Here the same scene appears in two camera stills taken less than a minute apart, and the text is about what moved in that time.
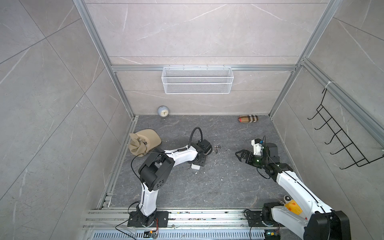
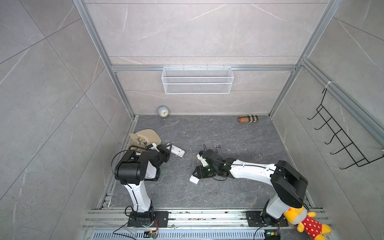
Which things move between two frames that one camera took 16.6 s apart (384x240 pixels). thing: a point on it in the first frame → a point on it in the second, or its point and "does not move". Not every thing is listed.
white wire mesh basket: [197, 80] does not move
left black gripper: [203, 162] → [164, 150]
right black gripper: [249, 155] → [200, 172]
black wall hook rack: [359, 160] does not move
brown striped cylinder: [249, 118] does not move
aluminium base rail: [209, 224] does not move
